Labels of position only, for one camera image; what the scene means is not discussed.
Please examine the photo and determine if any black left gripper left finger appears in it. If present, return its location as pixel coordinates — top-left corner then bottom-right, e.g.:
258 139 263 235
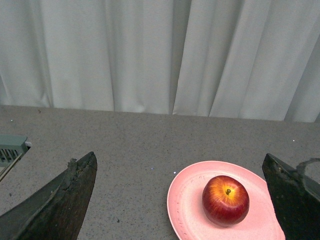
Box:
0 152 98 240

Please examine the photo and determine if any red yellow apple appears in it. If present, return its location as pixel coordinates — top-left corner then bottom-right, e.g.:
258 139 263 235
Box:
201 175 250 227

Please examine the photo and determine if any white curtain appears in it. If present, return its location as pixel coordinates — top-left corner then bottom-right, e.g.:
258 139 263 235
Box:
0 0 320 123

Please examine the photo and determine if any grey green vented box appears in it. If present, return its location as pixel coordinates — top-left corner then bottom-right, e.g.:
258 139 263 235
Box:
0 134 32 181

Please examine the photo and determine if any pink plate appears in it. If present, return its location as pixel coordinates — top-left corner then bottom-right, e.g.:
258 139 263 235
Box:
167 160 285 240

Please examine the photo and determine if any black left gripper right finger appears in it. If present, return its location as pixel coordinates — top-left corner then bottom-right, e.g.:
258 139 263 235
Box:
262 153 320 240

